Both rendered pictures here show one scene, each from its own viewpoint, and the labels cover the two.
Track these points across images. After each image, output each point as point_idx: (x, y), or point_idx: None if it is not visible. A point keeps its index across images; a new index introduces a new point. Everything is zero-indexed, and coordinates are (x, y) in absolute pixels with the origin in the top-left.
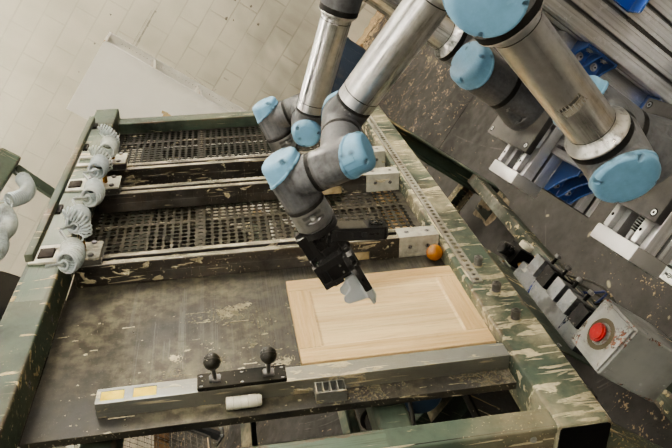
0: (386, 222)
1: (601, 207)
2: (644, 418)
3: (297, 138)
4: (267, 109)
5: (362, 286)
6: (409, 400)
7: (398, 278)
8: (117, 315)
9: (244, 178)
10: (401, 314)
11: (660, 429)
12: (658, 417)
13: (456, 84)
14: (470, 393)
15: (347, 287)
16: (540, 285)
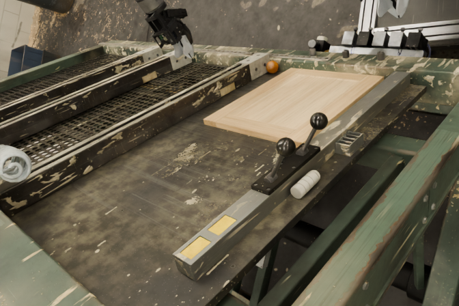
0: (212, 74)
1: (285, 47)
2: (392, 132)
3: None
4: None
5: None
6: (391, 125)
7: (274, 84)
8: (85, 210)
9: (78, 90)
10: (310, 94)
11: (406, 131)
12: (400, 126)
13: (128, 39)
14: (412, 104)
15: (381, 8)
16: (358, 48)
